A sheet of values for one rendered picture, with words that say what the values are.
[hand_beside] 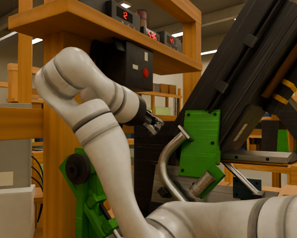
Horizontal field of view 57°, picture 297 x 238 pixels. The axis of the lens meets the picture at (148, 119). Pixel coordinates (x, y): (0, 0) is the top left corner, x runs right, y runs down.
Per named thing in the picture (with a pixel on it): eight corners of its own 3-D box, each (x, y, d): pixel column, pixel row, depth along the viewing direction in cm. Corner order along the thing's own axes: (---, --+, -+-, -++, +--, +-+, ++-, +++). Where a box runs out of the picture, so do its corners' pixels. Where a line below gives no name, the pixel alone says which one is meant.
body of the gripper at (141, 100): (144, 106, 57) (166, 118, 64) (126, 81, 61) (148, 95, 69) (120, 131, 58) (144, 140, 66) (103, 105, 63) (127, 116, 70)
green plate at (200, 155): (223, 182, 85) (227, 116, 90) (214, 179, 79) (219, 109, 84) (188, 178, 91) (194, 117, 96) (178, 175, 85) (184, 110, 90)
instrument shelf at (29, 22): (202, 71, 143) (202, 63, 143) (67, 11, 66) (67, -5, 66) (160, 75, 156) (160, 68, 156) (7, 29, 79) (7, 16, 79)
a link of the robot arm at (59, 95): (19, 76, 45) (61, 148, 44) (55, 43, 42) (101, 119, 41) (48, 77, 52) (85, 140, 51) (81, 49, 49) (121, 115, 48)
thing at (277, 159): (292, 161, 95) (292, 152, 95) (287, 167, 81) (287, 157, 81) (187, 154, 115) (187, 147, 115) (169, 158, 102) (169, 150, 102)
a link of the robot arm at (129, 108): (94, 115, 64) (75, 108, 59) (127, 81, 62) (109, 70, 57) (111, 144, 59) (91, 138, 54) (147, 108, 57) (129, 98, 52)
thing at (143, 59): (154, 91, 103) (154, 51, 103) (127, 86, 88) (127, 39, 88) (127, 93, 109) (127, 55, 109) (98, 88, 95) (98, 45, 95)
